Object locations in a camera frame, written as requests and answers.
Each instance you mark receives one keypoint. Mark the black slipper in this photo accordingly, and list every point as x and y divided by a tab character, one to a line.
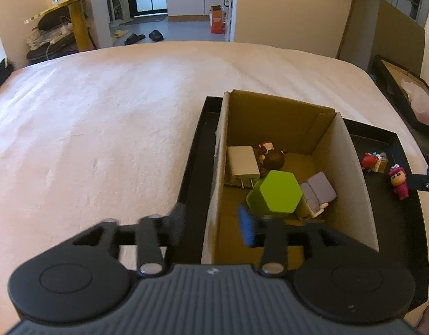
134	39
156	35

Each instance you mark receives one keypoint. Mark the green hexagonal block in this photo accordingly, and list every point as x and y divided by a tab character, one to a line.
275	193

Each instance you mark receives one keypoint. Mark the white wall charger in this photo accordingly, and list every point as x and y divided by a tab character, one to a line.
240	162

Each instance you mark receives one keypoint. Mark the brown cardboard box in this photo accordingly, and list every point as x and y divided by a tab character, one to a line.
270	118

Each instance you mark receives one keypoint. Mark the brown toy figurine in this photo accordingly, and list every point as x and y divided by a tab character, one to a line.
273	160

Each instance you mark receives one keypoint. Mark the yellow round table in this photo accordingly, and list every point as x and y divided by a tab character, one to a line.
78	24

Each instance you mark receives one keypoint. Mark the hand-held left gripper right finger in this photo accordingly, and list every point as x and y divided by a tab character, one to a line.
246	226

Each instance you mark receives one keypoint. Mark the red toy figurine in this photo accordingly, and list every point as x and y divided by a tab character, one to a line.
368	162

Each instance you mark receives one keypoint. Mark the small beige toy charm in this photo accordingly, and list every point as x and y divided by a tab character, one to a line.
382	164

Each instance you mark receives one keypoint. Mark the grey toy sofa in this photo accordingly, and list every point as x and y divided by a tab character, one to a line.
321	186

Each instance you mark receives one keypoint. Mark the pale pink plastic bag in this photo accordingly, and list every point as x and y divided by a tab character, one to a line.
422	103

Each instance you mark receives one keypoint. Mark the black framed floor tray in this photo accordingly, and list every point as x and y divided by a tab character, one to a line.
392	80

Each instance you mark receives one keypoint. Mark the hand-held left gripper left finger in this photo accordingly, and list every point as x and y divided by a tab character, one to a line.
178	225

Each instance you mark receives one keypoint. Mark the orange carton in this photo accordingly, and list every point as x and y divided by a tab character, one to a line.
217	21

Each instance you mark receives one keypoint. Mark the beige slipper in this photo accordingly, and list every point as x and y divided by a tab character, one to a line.
120	34

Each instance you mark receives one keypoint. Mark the pink toy figurine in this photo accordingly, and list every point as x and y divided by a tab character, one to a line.
399	181

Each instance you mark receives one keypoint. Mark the leaning cardboard sheet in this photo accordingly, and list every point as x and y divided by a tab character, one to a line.
392	38

